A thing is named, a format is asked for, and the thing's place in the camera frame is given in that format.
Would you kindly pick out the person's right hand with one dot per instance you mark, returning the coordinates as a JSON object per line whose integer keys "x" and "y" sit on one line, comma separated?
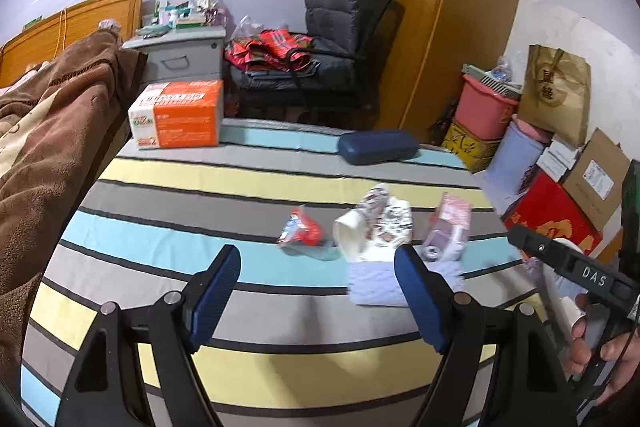
{"x": 622, "y": 362}

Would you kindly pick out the brown fleece blanket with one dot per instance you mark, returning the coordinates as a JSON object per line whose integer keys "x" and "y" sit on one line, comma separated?
{"x": 50, "y": 147}

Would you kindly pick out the white quilted cloth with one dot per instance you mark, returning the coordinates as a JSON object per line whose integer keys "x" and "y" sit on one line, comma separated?
{"x": 375, "y": 282}

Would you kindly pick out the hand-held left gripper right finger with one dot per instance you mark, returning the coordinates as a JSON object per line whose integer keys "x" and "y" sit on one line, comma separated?
{"x": 420, "y": 297}

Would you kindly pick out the orange and white box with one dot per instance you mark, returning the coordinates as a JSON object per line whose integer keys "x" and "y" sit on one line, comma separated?
{"x": 185, "y": 117}

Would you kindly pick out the brown paper bag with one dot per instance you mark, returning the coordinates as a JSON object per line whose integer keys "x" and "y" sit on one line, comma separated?
{"x": 552, "y": 97}

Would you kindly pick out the pile of medicine boxes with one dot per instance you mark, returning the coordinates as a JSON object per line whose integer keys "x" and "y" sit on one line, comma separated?
{"x": 185, "y": 14}

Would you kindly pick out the pink plastic bucket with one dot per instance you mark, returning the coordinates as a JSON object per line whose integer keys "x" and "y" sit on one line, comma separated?
{"x": 482, "y": 107}

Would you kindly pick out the red snack wrapper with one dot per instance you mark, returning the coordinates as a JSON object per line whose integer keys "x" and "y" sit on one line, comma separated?
{"x": 302, "y": 232}

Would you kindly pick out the pink and white carton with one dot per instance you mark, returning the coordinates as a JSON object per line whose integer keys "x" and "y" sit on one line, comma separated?
{"x": 452, "y": 222}

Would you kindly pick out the patterned tissue packet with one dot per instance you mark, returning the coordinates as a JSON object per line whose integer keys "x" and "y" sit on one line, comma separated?
{"x": 390, "y": 217}

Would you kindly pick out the grey ribbed board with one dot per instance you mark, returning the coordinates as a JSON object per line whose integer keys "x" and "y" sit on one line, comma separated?
{"x": 492, "y": 79}

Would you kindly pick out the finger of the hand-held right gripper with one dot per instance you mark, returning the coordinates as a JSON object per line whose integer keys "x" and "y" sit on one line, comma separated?
{"x": 532, "y": 247}

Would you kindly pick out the wooden bed headboard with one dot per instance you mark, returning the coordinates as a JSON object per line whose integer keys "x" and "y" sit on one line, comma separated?
{"x": 100, "y": 14}

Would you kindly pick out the red plaid bag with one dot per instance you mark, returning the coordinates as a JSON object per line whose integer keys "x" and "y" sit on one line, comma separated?
{"x": 265, "y": 47}

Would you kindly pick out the black cushioned chair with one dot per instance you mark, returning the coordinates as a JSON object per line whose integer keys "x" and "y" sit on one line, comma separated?
{"x": 332, "y": 12}

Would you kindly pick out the brown cardboard box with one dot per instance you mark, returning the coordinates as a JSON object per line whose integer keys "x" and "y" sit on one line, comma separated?
{"x": 595, "y": 177}

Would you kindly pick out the wooden wardrobe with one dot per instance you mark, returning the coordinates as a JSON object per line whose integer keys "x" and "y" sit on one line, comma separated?
{"x": 450, "y": 7}

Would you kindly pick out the white paper cup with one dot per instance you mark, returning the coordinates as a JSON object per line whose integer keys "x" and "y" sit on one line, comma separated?
{"x": 350, "y": 237}

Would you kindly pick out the dark blue glasses case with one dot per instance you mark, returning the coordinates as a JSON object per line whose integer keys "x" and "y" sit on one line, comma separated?
{"x": 377, "y": 147}

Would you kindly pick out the yellow patterned box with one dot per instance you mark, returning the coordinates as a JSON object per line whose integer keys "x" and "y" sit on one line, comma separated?
{"x": 470, "y": 147}

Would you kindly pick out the grey nightstand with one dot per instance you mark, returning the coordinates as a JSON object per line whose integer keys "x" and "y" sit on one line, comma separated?
{"x": 185, "y": 57}

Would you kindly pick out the purple plastic bin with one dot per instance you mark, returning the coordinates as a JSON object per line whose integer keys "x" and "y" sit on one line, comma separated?
{"x": 515, "y": 157}

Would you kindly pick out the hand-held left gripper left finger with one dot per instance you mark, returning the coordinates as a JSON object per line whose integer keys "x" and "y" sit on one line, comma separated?
{"x": 215, "y": 292}

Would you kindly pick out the white plastic bag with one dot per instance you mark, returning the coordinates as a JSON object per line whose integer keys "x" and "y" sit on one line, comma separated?
{"x": 247, "y": 27}

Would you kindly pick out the red gift box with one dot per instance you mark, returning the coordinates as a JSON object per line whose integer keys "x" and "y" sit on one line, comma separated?
{"x": 545, "y": 207}

